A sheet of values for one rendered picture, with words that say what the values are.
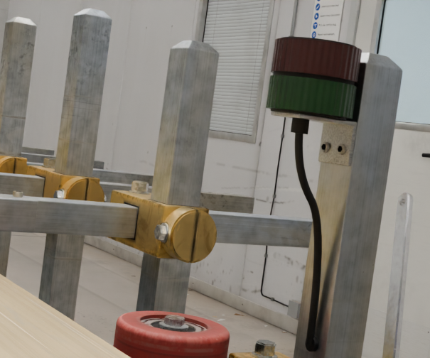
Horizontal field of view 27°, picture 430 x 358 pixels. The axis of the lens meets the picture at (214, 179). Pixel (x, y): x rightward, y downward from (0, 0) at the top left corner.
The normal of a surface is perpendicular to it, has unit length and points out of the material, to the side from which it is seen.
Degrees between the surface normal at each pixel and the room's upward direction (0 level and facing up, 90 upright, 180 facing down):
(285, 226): 90
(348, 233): 90
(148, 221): 90
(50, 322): 0
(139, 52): 90
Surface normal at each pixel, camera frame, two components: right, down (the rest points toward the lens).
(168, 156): -0.84, -0.08
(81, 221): 0.52, 0.11
